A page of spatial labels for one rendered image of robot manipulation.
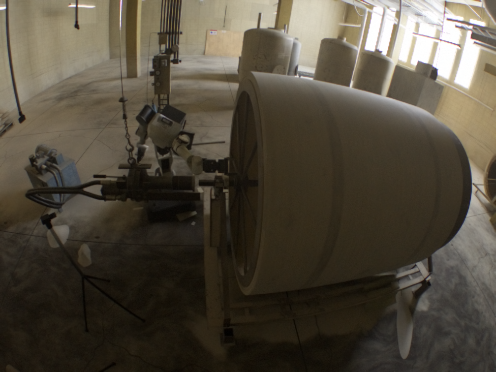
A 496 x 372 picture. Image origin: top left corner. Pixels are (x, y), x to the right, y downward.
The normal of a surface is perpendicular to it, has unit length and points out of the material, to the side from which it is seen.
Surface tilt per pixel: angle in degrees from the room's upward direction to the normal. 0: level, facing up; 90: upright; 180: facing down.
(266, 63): 90
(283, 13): 90
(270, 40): 90
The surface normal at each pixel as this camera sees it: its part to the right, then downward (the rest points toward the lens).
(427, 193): 0.18, 0.08
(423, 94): 0.14, 0.62
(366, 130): 0.18, -0.35
